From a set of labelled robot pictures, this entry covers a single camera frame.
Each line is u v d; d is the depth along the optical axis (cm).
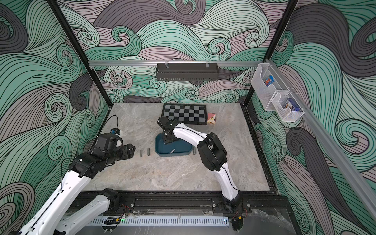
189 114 110
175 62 95
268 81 83
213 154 56
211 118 109
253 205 74
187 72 106
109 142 53
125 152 63
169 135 69
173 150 92
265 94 86
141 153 93
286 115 63
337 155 48
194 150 92
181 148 93
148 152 93
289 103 67
